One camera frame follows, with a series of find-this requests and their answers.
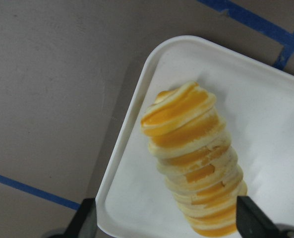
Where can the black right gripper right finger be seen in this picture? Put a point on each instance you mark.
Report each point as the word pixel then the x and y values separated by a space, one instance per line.
pixel 252 222

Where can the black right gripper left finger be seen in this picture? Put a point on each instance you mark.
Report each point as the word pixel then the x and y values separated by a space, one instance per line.
pixel 84 222

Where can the spiral orange cream bread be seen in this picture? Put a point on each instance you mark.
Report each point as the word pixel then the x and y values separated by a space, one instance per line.
pixel 194 153

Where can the white rectangular tray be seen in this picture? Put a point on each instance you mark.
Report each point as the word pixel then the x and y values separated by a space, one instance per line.
pixel 257 102

